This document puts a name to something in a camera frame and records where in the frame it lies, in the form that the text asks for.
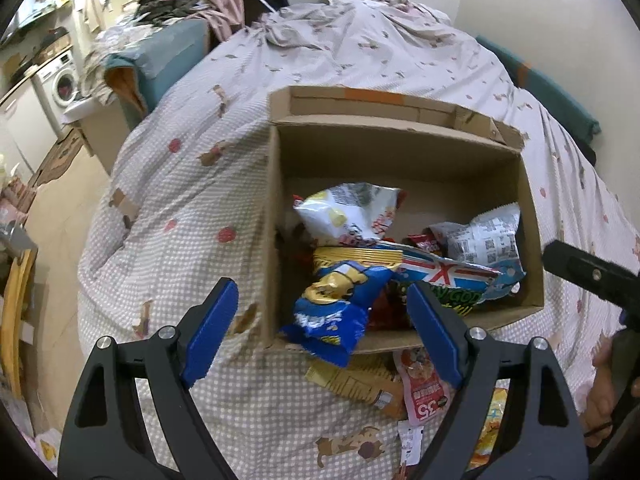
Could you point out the pink snack packet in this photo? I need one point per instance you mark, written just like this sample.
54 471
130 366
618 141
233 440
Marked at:
426 395

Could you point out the teal blanket by wall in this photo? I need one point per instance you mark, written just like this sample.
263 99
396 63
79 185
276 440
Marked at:
575 119

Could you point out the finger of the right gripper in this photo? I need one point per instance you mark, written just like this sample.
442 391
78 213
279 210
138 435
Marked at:
605 279

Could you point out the brown yellow snack bag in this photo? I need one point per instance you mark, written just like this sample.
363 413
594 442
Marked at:
368 379

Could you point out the wooden chair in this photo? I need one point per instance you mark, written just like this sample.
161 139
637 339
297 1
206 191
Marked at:
23 253

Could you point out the white yellow chip bag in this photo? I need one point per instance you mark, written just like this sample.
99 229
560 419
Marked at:
349 214

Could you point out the small white snack bar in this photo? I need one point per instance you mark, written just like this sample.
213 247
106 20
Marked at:
410 442

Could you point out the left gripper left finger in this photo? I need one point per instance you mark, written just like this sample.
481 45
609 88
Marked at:
104 435

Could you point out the white kitchen cabinet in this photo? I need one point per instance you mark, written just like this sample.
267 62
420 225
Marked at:
28 124

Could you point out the pile of dark clothes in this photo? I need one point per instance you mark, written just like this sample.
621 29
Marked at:
158 12

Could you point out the red snack bag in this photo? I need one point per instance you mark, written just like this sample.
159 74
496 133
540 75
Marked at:
424 241

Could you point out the silver blue snack bag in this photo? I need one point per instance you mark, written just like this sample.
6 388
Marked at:
489 240

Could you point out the patterned bed quilt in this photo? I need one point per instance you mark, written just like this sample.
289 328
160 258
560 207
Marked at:
195 171

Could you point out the blue yellow chip bag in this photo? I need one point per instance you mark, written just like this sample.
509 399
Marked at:
332 313

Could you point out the union jack snack bag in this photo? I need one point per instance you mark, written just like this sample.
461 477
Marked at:
458 285

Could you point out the brown cardboard box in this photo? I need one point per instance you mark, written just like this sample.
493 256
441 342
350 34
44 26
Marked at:
451 163

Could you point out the teal sofa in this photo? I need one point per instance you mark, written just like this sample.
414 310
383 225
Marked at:
140 75

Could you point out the yellow orange chip bag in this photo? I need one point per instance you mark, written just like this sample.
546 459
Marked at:
488 436

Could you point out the person's right hand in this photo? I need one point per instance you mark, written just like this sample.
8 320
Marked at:
602 397

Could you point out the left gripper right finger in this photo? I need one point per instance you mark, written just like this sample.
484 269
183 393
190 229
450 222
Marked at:
539 436

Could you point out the white washing machine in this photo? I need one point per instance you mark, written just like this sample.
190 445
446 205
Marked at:
57 83

